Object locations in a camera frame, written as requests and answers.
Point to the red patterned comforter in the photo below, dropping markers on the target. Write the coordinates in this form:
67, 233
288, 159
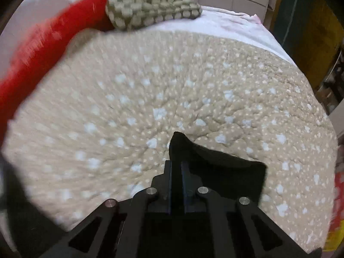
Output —
42, 48

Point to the black pants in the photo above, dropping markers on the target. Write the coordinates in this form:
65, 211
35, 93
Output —
232, 177

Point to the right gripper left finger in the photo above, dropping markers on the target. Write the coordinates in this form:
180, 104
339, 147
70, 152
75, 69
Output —
138, 227

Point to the olive spotted pillow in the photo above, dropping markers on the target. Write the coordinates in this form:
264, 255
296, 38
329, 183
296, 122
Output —
126, 15

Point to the red shopping bag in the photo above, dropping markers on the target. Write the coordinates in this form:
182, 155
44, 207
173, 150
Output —
335, 233

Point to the wooden door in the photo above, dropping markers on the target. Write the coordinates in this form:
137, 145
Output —
311, 34

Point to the beige spotted quilt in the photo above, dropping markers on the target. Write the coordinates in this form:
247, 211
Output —
99, 125

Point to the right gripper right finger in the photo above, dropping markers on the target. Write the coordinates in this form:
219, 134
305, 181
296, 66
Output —
238, 227

